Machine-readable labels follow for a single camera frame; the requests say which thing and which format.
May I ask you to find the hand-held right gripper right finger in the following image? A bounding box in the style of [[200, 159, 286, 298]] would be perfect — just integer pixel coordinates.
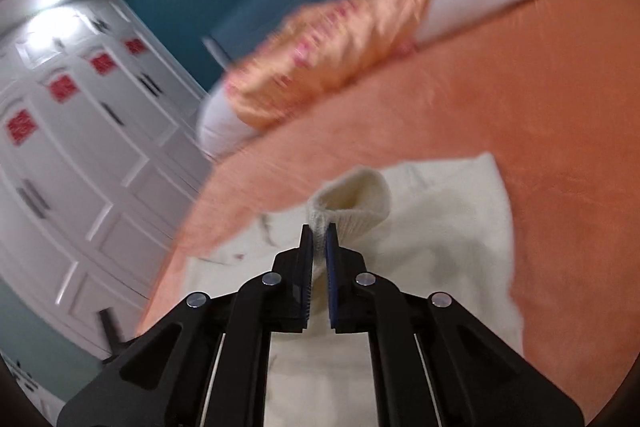
[[324, 224, 584, 427]]

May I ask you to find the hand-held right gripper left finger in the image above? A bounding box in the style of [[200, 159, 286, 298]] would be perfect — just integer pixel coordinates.
[[57, 224, 314, 427]]

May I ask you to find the cream knit sweater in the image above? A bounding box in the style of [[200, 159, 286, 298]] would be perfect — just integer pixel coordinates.
[[187, 152, 526, 427]]

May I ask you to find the orange satin pillow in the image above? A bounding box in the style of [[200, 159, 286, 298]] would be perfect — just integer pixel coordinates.
[[224, 0, 439, 129]]

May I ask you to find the orange plush blanket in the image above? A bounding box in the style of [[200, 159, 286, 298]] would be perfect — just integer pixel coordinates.
[[135, 0, 640, 427]]

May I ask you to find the white panelled wardrobe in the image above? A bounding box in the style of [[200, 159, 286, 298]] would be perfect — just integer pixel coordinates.
[[0, 0, 217, 358]]

